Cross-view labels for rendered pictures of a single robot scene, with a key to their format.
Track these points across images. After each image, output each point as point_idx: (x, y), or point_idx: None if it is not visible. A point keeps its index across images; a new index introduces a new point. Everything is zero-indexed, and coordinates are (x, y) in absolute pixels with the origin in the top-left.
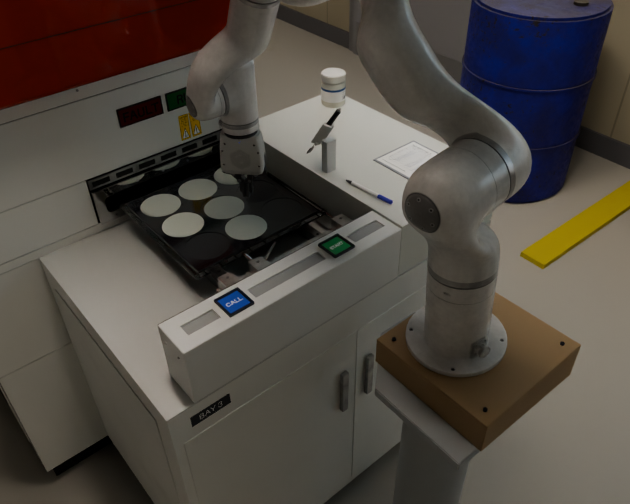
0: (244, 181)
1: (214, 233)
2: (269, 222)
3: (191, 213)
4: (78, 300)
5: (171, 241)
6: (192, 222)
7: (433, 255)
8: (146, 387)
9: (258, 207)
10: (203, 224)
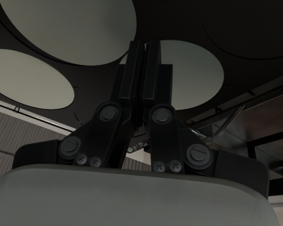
0: (135, 118)
1: (108, 99)
2: (231, 65)
3: (8, 52)
4: (11, 114)
5: (50, 116)
6: (41, 78)
7: None
8: (133, 158)
9: (187, 0)
10: (68, 81)
